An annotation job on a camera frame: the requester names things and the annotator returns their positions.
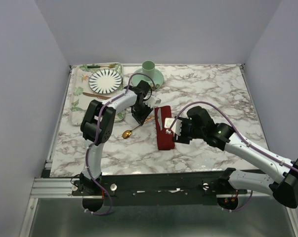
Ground green handled gold fork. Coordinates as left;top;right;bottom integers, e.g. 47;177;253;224
87;64;116;69

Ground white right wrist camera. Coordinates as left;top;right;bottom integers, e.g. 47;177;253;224
164;118;182;136

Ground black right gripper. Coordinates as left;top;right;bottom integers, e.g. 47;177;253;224
171;117;205;145

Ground gold spoon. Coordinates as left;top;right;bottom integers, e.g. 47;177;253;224
122;117;154;139

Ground green plastic cup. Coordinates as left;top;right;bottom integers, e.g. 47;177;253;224
142;61;155;79

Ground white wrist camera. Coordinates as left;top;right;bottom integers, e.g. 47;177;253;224
144;96;161;108
164;118;182;136

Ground aluminium frame rail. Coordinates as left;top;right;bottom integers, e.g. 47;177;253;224
30;174;294;198

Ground silver butter knife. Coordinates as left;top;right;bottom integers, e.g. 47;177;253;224
157;107;167;131

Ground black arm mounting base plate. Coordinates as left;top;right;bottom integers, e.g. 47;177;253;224
72;171;247;210

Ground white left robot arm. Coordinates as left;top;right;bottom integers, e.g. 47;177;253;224
80;80;153;195

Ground striped white round plate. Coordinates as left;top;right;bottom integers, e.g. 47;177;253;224
88;69;123;94

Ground green round saucer plate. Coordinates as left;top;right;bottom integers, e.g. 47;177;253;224
131;68;164;90

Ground floral rectangular serving tray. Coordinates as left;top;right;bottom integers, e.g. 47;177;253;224
69;62;124;126

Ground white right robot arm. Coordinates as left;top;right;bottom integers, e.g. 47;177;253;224
164;106;298;208

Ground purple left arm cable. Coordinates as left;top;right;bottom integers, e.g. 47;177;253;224
84;73;156;216

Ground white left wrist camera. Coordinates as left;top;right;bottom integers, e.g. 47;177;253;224
144;96;161;108

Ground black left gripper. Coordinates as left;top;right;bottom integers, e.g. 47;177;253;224
131;101;153;126

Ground dark red cloth napkin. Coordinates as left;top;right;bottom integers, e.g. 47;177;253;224
155;106;175;151

